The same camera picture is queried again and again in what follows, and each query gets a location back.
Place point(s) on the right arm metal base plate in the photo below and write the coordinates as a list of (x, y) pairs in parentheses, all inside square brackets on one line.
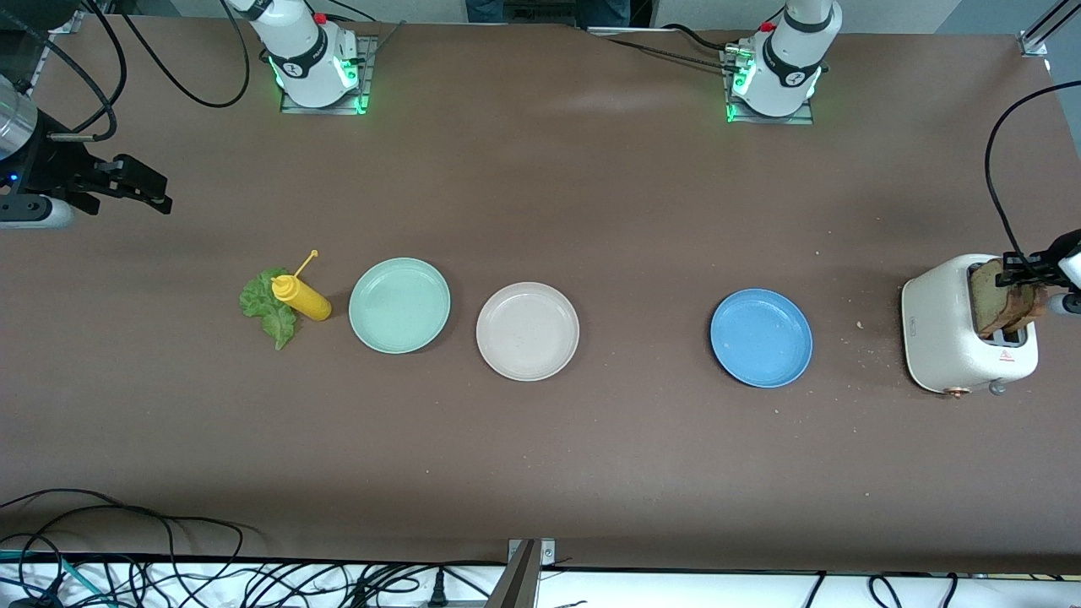
[(369, 51)]

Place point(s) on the green lettuce leaf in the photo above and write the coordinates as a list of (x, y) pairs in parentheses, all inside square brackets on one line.
[(258, 304)]

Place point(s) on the beige plate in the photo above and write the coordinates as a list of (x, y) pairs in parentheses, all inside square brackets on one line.
[(528, 331)]

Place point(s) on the aluminium frame corner profile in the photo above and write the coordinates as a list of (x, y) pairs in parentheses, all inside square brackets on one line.
[(1034, 40)]

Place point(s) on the mint green plate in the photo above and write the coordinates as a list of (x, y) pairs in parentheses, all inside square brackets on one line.
[(399, 306)]

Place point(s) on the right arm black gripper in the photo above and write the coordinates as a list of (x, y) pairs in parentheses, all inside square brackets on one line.
[(52, 171)]

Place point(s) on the white two-slot toaster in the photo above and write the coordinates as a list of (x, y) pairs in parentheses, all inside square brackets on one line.
[(937, 338)]

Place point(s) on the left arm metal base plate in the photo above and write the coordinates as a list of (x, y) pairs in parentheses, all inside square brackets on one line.
[(802, 120)]

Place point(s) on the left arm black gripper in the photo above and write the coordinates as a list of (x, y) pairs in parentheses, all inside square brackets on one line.
[(1032, 268)]

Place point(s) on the aluminium frame rail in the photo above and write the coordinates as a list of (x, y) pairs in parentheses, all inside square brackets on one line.
[(67, 23)]

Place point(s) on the metal table edge bracket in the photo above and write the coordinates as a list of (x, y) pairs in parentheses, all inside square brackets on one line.
[(519, 583)]

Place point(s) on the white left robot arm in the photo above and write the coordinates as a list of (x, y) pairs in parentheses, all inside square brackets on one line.
[(790, 59)]

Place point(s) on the black power plug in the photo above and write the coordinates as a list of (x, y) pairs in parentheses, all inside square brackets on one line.
[(437, 591)]

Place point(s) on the yellow mustard squeeze bottle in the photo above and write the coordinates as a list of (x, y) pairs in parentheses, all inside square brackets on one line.
[(308, 304)]

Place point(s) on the blue plate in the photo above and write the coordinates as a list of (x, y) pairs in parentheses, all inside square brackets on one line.
[(760, 338)]

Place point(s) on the person in blue jeans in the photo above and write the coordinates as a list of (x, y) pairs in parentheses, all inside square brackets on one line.
[(549, 8)]

